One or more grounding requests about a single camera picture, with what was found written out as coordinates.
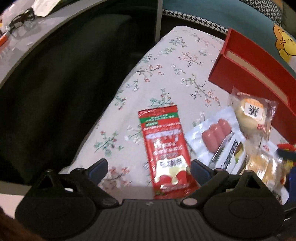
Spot red tomato sauce packet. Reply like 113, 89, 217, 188
138, 105, 198, 199

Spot white sausage snack packet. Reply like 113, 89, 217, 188
184, 105, 290, 205

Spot clear bag fried snack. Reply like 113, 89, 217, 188
244, 140, 290, 191

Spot clear round bun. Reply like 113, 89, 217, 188
228, 87, 278, 147

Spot red yellow Trolli candy bag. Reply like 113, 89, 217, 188
276, 144, 295, 169

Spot blue foil snack packet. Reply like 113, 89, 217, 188
288, 168, 296, 201

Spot floral tablecloth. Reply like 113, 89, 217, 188
62, 26, 229, 200

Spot red cardboard box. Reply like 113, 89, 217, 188
209, 29, 295, 144

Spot teal lion sofa cover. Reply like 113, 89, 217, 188
163, 1, 295, 76

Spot black eyeglasses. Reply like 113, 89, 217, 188
9, 8, 35, 32

